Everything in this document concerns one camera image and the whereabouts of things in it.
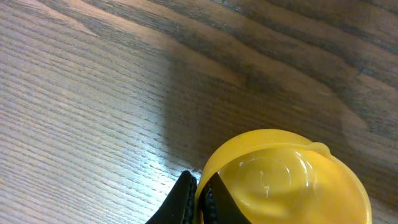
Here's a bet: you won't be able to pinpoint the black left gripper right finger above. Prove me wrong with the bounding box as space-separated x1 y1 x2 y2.
198 173 251 224

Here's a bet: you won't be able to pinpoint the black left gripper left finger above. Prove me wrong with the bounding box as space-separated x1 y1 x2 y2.
146 170 197 224

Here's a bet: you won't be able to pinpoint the yellow plastic measuring scoop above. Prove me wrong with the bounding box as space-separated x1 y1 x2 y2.
195 129 372 224

